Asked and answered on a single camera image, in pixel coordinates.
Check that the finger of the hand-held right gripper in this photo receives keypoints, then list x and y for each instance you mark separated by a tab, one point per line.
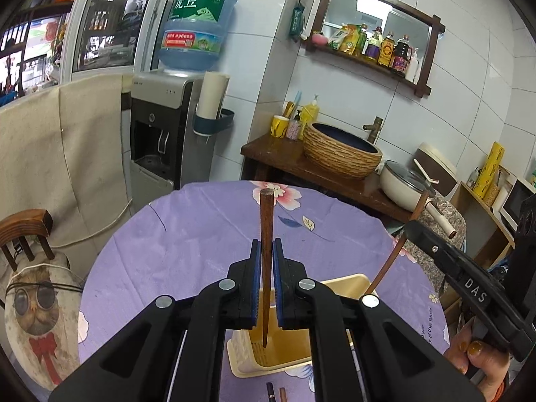
473	293

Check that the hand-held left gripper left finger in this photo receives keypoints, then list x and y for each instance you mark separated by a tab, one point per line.
255	284

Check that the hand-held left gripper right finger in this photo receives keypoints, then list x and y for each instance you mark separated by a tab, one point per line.
277	284

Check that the brown wooden chopstick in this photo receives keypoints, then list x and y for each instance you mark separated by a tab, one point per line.
266	226
391	259
284	394

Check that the cream plastic utensil holder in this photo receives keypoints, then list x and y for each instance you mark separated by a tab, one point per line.
289	356

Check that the person's right hand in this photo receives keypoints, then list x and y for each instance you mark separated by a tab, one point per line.
490	368

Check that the grey floral cloth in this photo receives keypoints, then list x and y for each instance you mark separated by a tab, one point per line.
423	255

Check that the white microwave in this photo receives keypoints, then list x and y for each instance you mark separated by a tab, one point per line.
517	201

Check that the light wooden shelf unit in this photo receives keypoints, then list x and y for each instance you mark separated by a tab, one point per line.
465	201

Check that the purple floral tablecloth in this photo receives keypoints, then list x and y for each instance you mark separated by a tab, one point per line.
167	251

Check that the small clear bottle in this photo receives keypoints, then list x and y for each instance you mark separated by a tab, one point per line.
474	179

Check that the yellow patterned roll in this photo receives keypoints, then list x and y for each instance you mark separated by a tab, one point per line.
492	167

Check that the black chopstick with silver band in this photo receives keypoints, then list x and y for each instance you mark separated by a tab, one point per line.
271	391

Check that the cream frying pan with lid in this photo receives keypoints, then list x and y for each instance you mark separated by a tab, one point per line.
402	188

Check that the white brown rice cooker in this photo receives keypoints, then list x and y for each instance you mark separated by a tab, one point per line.
439	167

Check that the dark wooden washstand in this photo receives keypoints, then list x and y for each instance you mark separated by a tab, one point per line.
272	150

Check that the woven pattern wash basin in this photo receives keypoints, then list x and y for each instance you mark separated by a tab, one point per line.
335	159

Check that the yellow cup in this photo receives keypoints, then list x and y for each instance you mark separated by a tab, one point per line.
279	127

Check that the dotted pump bottle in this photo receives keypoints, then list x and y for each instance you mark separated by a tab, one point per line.
294	127

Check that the dark blue cup holder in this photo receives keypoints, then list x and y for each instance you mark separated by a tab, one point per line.
217	123

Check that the yellow soap bottle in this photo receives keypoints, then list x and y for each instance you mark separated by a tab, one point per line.
310	113

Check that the bronze faucet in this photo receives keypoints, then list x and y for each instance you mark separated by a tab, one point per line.
374	132

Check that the blue toothbrush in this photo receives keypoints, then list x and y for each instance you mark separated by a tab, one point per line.
297	99

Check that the white paper cup stack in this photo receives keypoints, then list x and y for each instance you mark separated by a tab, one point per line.
211	92

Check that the grey water dispenser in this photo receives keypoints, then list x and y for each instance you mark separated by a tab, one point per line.
167	92

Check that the cat print cushion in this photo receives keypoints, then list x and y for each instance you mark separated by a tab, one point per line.
42	322

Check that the beige cloth cover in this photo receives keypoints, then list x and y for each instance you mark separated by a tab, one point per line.
63	155

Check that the wooden chair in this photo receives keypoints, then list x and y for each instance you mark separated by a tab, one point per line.
25	222

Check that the pink sponge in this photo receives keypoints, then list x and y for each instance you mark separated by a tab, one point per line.
319	38

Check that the row of condiment bottles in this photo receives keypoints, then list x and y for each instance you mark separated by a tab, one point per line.
387	50

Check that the blue water bottle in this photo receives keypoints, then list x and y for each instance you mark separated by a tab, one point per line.
197	29

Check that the green hanging packet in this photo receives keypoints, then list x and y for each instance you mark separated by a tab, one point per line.
297	21

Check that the wooden framed mirror shelf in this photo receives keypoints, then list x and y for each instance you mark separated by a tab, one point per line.
402	21

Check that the white framed glass door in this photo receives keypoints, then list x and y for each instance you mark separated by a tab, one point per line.
79	29

